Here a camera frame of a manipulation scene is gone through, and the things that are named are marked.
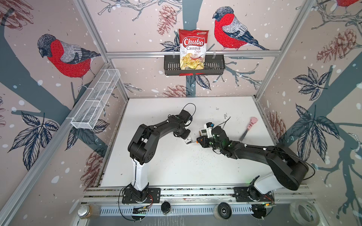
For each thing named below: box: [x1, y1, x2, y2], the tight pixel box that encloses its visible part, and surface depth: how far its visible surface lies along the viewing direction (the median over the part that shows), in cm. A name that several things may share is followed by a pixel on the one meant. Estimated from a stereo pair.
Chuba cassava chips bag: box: [178, 28, 209, 70], surface depth 86 cm
